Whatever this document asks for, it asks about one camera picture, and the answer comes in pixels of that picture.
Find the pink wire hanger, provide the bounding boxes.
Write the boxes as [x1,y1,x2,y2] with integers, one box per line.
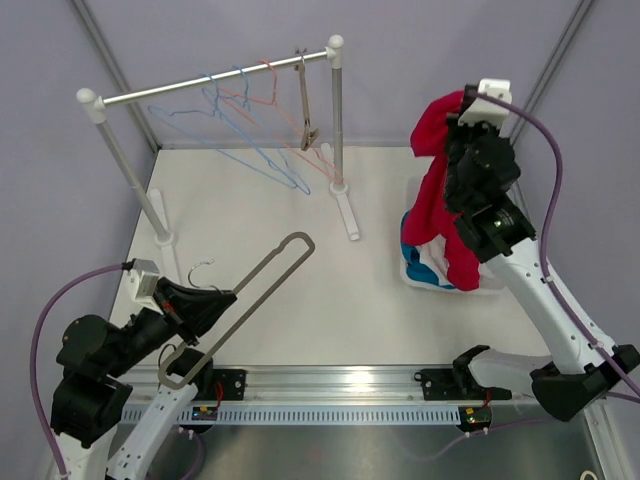
[214,55,346,187]

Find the white plastic basket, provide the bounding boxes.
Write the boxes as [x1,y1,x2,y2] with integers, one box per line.
[399,174,516,297]

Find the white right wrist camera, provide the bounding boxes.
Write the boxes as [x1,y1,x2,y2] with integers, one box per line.
[457,78,512,129]

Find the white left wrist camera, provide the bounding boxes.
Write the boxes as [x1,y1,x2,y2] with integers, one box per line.
[124,259,161,313]

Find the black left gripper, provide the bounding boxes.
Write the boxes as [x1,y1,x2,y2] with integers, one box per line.
[105,275,237,377]

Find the wooden clip hanger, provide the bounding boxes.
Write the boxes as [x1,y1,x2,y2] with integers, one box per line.
[294,48,320,151]

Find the white t shirt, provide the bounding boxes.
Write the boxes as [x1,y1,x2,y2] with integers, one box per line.
[416,235,450,285]

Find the blue t shirt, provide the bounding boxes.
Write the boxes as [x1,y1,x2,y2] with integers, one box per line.
[400,243,457,293]

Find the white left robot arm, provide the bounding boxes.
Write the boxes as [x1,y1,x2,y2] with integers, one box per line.
[50,277,237,479]

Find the white slotted cable duct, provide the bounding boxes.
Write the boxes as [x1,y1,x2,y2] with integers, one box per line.
[119,405,461,427]

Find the magenta t shirt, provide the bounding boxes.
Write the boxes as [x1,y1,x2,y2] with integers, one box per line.
[400,91,480,291]

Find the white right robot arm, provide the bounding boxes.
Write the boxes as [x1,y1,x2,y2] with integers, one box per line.
[444,79,639,422]

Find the clothes rack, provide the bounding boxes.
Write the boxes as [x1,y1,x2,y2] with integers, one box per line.
[76,35,360,280]

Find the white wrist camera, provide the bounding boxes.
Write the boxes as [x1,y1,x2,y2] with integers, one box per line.
[457,78,512,129]
[124,259,161,313]

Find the aluminium mounting rail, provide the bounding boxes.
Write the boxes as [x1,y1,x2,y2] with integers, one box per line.
[119,363,609,405]

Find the light blue hanger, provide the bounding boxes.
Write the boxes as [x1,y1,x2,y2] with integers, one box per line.
[202,64,314,197]
[146,75,311,195]

